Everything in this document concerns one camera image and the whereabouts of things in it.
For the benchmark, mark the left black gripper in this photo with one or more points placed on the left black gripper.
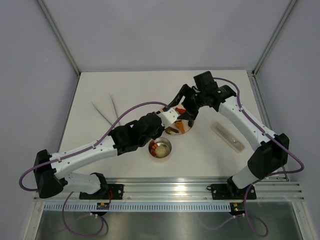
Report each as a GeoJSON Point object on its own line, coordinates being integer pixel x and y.
{"type": "Point", "coordinates": [161, 128]}

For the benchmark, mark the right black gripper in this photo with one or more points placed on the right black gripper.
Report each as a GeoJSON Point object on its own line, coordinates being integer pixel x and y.
{"type": "Point", "coordinates": [191, 113]}

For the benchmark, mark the white steamed bun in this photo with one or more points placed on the white steamed bun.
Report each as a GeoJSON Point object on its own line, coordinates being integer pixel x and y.
{"type": "Point", "coordinates": [161, 151]}

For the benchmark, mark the metal tongs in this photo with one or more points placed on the metal tongs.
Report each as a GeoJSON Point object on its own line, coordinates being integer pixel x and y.
{"type": "Point", "coordinates": [106, 108]}

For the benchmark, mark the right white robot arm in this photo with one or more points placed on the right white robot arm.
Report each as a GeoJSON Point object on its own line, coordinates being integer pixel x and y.
{"type": "Point", "coordinates": [269, 149]}

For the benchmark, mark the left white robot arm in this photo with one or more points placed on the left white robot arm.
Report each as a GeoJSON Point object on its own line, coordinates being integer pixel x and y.
{"type": "Point", "coordinates": [55, 173]}

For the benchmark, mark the steel lunch box bowl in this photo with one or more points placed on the steel lunch box bowl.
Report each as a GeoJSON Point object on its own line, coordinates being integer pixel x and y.
{"type": "Point", "coordinates": [160, 141]}

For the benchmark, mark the red lobster piece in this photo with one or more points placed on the red lobster piece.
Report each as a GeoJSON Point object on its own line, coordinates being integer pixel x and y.
{"type": "Point", "coordinates": [180, 110]}

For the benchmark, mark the dark sea cucumber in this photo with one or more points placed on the dark sea cucumber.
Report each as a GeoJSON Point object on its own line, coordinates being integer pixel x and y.
{"type": "Point", "coordinates": [191, 123]}

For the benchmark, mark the orange fried shrimp lower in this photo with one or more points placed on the orange fried shrimp lower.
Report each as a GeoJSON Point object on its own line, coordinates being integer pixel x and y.
{"type": "Point", "coordinates": [180, 126]}

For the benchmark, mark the cream round plate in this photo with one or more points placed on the cream round plate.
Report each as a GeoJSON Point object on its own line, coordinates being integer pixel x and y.
{"type": "Point", "coordinates": [185, 122]}

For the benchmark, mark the dark brown shrimp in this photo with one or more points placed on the dark brown shrimp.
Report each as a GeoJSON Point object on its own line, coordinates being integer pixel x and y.
{"type": "Point", "coordinates": [172, 131]}

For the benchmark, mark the clear cutlery case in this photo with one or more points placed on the clear cutlery case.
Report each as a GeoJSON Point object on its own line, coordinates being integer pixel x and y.
{"type": "Point", "coordinates": [238, 148]}

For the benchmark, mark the metal spoon in case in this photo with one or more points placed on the metal spoon in case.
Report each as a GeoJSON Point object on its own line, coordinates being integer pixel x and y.
{"type": "Point", "coordinates": [228, 136]}

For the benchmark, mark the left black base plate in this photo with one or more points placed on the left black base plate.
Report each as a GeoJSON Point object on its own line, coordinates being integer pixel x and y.
{"type": "Point", "coordinates": [115, 192]}

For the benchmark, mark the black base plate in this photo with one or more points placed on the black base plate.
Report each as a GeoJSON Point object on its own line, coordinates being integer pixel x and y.
{"type": "Point", "coordinates": [115, 192]}
{"type": "Point", "coordinates": [219, 191]}

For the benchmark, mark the aluminium mounting rail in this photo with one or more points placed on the aluminium mounting rail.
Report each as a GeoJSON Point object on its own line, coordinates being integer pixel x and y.
{"type": "Point", "coordinates": [194, 189]}

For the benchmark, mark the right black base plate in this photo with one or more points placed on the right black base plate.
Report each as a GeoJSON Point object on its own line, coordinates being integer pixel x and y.
{"type": "Point", "coordinates": [219, 191]}

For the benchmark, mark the white slotted cable duct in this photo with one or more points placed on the white slotted cable duct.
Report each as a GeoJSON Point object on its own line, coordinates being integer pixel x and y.
{"type": "Point", "coordinates": [162, 207]}

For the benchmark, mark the right aluminium frame post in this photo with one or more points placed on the right aluminium frame post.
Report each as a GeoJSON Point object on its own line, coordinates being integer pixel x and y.
{"type": "Point", "coordinates": [275, 35]}

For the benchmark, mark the aluminium frame post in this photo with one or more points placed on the aluminium frame post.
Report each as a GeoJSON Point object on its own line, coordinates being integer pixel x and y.
{"type": "Point", "coordinates": [275, 35]}
{"type": "Point", "coordinates": [45, 11]}

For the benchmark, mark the left aluminium frame post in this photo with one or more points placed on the left aluminium frame post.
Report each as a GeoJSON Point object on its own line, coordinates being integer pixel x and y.
{"type": "Point", "coordinates": [45, 11]}

